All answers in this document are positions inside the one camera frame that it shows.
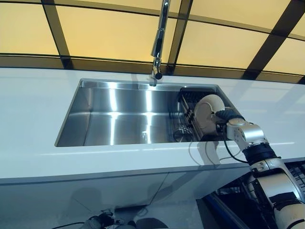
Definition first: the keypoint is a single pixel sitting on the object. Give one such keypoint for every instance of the cream round plate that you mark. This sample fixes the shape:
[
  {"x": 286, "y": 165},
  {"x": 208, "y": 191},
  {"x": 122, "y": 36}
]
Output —
[{"x": 205, "y": 114}]

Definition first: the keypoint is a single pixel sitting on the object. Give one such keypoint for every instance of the chrome gooseneck faucet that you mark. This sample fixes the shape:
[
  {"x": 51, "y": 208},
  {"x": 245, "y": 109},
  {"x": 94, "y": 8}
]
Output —
[{"x": 158, "y": 43}]

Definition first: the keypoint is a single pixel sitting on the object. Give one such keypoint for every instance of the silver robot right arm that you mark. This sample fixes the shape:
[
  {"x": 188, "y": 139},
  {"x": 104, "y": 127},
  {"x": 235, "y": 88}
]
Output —
[{"x": 247, "y": 133}]

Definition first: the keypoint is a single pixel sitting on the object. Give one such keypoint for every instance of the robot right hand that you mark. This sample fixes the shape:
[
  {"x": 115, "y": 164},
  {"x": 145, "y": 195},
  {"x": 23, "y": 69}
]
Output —
[{"x": 230, "y": 114}]

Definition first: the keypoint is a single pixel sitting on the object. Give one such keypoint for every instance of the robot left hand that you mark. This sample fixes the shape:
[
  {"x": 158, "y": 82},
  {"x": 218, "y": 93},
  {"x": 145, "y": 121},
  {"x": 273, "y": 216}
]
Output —
[{"x": 100, "y": 218}]

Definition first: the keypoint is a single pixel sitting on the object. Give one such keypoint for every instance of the dark framed yellow window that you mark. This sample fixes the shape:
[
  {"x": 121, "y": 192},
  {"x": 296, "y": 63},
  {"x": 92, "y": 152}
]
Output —
[{"x": 107, "y": 31}]

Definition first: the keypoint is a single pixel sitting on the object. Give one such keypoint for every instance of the stainless steel sink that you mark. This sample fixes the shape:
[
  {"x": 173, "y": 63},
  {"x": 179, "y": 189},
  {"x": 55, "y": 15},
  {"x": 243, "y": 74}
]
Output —
[{"x": 107, "y": 119}]

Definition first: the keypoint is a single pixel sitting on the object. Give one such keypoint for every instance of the black sink drying rack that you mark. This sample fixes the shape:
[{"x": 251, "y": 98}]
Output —
[{"x": 190, "y": 94}]

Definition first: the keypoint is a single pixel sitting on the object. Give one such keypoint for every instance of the round steel sink strainer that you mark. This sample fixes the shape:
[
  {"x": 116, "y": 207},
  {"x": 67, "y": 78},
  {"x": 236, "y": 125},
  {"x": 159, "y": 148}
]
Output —
[{"x": 182, "y": 134}]

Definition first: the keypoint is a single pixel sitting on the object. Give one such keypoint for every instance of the white glossy base cabinet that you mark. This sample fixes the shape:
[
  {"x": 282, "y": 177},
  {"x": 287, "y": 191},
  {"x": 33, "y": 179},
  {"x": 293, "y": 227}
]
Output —
[{"x": 71, "y": 195}]

